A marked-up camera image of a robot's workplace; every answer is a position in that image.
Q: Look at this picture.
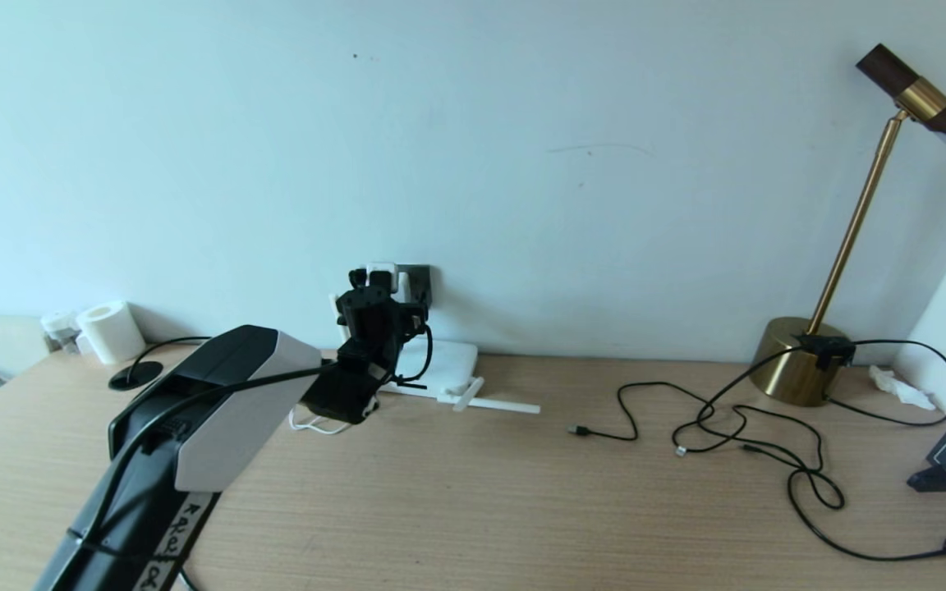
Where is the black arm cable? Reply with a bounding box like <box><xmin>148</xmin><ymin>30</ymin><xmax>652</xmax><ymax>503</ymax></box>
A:
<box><xmin>62</xmin><ymin>323</ymin><xmax>433</xmax><ymax>567</ymax></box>

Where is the grey wall socket plate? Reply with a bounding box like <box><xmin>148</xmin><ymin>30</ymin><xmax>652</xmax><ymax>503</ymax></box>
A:
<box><xmin>397</xmin><ymin>264</ymin><xmax>433</xmax><ymax>307</ymax></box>

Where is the crumpled white tissue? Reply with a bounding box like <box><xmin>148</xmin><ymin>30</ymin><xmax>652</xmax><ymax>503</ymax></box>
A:
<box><xmin>867</xmin><ymin>364</ymin><xmax>936</xmax><ymax>411</ymax></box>

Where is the brass desk lamp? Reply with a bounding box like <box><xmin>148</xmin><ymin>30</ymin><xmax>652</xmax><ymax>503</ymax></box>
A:
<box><xmin>750</xmin><ymin>44</ymin><xmax>946</xmax><ymax>409</ymax></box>

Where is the small jar with white lid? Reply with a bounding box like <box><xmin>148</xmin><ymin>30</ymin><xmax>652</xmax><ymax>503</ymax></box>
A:
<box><xmin>40</xmin><ymin>310</ymin><xmax>84</xmax><ymax>355</ymax></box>

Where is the white router with antennas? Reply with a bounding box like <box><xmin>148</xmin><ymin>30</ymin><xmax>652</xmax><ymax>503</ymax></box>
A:
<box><xmin>328</xmin><ymin>293</ymin><xmax>541</xmax><ymax>414</ymax></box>

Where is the thick black desk cable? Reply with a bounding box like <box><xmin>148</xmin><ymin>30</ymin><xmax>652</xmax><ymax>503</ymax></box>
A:
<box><xmin>128</xmin><ymin>337</ymin><xmax>211</xmax><ymax>378</ymax></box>

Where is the white power adapter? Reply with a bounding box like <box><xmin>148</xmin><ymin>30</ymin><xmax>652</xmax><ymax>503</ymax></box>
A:
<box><xmin>366</xmin><ymin>261</ymin><xmax>410</xmax><ymax>300</ymax></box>

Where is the white toilet paper roll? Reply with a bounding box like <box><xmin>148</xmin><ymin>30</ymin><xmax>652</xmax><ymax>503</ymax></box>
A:
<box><xmin>76</xmin><ymin>300</ymin><xmax>147</xmax><ymax>365</ymax></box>

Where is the black multi-head USB cable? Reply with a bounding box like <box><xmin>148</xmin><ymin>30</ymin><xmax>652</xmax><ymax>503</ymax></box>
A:
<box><xmin>567</xmin><ymin>382</ymin><xmax>845</xmax><ymax>510</ymax></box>

